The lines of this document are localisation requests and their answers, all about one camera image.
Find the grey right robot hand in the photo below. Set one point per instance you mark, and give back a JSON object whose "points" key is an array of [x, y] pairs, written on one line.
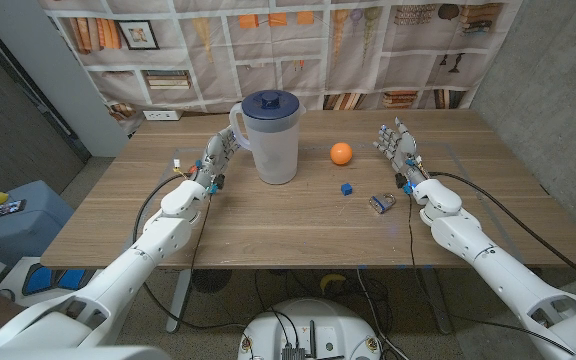
{"points": [[404, 150]]}

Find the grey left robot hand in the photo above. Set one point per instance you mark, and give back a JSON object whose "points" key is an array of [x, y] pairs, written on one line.
{"points": [[213, 160]]}

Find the translucent plastic pitcher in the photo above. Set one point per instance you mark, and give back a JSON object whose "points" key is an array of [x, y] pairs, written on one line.
{"points": [[275, 150]]}

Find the dark blue pitcher lid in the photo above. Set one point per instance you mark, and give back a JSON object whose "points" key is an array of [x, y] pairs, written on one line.
{"points": [[263, 111]]}

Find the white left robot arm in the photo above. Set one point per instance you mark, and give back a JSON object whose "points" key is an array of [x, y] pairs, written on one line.
{"points": [[133, 260]]}

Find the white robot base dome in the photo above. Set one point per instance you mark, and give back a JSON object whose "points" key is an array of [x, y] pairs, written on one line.
{"points": [[313, 315]]}

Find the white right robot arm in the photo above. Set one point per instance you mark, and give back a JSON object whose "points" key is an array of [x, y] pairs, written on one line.
{"points": [[493, 270]]}

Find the orange ball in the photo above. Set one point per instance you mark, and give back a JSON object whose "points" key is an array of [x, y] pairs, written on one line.
{"points": [[341, 154]]}

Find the small blue cube block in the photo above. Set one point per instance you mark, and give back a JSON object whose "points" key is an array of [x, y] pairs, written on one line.
{"points": [[346, 189]]}

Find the silver blue padlock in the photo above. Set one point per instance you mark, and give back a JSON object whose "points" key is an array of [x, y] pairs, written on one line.
{"points": [[380, 203]]}

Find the black round floor fan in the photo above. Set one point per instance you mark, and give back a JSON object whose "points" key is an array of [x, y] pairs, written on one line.
{"points": [[211, 280]]}

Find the printed bookshelf backdrop cloth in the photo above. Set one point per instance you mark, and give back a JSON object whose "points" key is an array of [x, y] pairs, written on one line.
{"points": [[268, 45]]}

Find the white table leg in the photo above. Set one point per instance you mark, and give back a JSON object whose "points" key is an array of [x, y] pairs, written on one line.
{"points": [[179, 300]]}

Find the yellow banana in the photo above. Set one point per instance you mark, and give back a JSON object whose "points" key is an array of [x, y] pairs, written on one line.
{"points": [[332, 281]]}

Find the grey table leg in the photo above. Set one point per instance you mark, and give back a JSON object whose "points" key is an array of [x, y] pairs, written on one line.
{"points": [[435, 300]]}

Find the black smartphone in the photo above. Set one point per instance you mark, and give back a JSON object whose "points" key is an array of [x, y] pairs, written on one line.
{"points": [[4, 209]]}

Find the white platform with blue pads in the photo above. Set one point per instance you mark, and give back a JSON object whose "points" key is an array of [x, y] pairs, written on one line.
{"points": [[18, 280]]}

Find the white robot torso edge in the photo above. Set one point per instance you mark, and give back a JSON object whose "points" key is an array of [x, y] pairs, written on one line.
{"points": [[68, 354]]}

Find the white wall power outlet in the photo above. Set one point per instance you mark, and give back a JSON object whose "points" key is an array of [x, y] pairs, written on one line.
{"points": [[162, 115]]}

